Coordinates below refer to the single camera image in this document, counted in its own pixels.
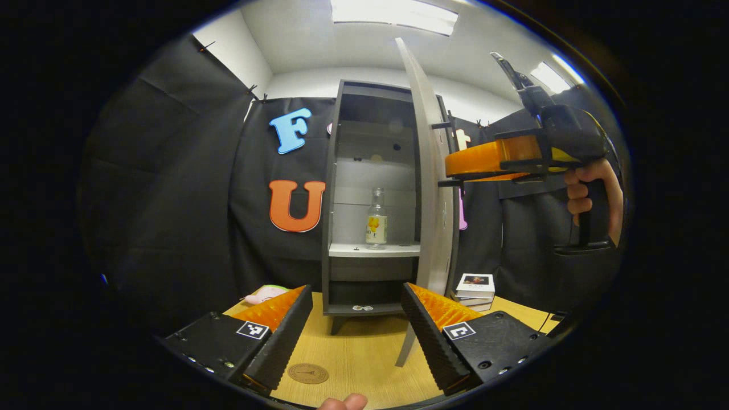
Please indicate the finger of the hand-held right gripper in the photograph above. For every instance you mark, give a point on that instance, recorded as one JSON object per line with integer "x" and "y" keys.
{"x": 490, "y": 159}

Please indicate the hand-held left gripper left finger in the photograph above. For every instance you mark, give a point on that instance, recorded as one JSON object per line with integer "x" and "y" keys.
{"x": 285, "y": 341}

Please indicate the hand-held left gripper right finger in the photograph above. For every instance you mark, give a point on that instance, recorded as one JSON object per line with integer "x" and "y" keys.
{"x": 433, "y": 341}

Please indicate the round brown coaster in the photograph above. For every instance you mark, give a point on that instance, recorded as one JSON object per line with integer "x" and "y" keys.
{"x": 308, "y": 373}

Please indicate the beige cabinet door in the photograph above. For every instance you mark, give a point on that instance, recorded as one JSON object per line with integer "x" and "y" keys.
{"x": 433, "y": 228}

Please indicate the grey cabinet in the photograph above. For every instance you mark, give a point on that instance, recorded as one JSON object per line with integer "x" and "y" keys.
{"x": 370, "y": 269}

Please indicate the clear glass bottle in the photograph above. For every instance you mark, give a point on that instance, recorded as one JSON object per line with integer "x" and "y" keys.
{"x": 376, "y": 225}

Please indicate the pink plush toy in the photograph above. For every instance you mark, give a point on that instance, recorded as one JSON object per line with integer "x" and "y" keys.
{"x": 265, "y": 294}

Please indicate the white book with dark picture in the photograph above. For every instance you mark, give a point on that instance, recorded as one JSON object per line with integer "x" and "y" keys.
{"x": 475, "y": 283}

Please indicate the large ceiling light panel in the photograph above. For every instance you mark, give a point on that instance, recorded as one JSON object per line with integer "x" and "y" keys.
{"x": 393, "y": 14}

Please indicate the black backdrop cloth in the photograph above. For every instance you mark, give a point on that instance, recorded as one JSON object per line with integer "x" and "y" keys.
{"x": 171, "y": 199}

